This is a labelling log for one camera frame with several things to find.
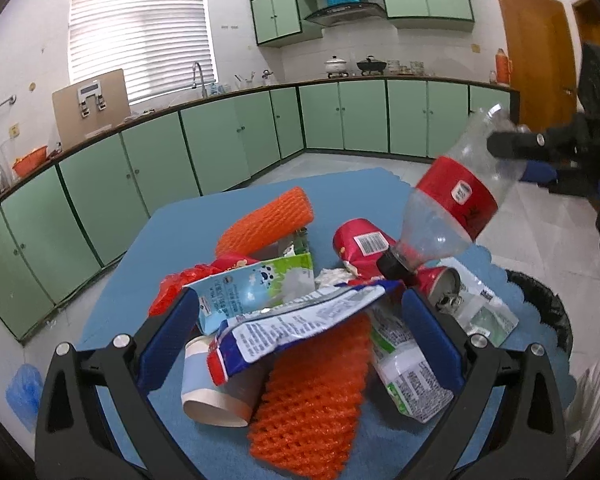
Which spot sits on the orange foam fruit net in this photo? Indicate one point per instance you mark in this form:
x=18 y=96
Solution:
x=310 y=410
x=270 y=220

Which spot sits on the white cooking pot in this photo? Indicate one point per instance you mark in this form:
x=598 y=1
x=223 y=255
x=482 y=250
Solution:
x=335 y=66

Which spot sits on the orange plastic basin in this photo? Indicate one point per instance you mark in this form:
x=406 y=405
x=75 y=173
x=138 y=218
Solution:
x=30 y=160

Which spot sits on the orange thermos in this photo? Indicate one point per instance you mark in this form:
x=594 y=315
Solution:
x=503 y=67

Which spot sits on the black range hood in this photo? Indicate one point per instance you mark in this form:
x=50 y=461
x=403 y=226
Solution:
x=345 y=12

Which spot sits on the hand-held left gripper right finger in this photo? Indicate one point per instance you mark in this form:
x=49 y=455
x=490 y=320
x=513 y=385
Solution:
x=430 y=330

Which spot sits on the white tissue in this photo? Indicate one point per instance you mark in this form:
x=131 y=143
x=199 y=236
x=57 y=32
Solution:
x=335 y=276

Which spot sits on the blue plastic bag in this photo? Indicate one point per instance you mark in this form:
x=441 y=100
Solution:
x=24 y=400

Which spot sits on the light blue paper cup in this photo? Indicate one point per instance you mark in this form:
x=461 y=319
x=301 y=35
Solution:
x=205 y=380

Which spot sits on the white striped cloth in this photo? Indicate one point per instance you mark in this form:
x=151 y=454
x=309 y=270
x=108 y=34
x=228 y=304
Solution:
x=597 y=400

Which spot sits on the red drink can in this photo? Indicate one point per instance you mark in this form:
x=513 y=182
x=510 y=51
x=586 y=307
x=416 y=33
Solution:
x=435 y=280

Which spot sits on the clear plastic bottle red label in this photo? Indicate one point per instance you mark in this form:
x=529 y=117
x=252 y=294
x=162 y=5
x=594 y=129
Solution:
x=455 y=195

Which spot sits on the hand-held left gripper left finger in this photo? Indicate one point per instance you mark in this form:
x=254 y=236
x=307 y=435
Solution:
x=165 y=340

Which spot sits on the metal kitchen faucet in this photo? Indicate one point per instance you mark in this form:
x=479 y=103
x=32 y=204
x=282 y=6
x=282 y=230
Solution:
x=198 y=77

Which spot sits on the clear plastic wrapper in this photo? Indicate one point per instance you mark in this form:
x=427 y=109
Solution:
x=485 y=315

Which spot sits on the small green white packet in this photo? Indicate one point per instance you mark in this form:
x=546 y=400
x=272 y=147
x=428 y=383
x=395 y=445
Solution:
x=297 y=246

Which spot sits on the black trash bin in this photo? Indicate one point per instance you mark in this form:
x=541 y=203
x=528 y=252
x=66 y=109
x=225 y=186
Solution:
x=550 y=310

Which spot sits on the crushed red can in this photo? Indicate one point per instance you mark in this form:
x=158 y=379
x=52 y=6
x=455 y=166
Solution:
x=350 y=245

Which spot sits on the red snack bag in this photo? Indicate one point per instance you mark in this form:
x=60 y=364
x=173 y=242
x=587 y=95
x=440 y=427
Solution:
x=180 y=280

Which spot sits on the green lower kitchen cabinets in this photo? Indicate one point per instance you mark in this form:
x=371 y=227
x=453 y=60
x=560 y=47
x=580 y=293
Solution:
x=155 y=155

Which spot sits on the glass jar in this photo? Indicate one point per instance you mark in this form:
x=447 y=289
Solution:
x=417 y=67
x=393 y=67

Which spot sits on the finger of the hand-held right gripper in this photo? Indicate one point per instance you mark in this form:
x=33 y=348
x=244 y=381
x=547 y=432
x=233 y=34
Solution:
x=537 y=171
x=515 y=144

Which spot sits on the green white plastic packet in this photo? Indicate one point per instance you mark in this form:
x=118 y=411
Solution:
x=405 y=375

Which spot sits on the white blue milk carton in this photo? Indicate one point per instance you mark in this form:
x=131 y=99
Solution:
x=250 y=285

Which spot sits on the brown wooden door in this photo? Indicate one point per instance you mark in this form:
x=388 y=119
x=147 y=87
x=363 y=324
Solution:
x=595 y=20
x=535 y=55

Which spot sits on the blue white snack wrapper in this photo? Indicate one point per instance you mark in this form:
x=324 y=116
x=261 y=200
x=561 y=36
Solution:
x=290 y=325

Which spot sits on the black wok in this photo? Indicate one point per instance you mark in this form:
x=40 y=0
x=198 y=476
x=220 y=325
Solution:
x=371 y=65

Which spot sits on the blue foam mat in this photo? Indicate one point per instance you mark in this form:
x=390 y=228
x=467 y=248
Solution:
x=180 y=235

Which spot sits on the brown cardboard box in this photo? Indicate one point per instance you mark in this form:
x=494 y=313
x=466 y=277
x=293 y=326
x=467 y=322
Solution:
x=85 y=125

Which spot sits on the white window blind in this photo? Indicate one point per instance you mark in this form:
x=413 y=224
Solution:
x=140 y=35

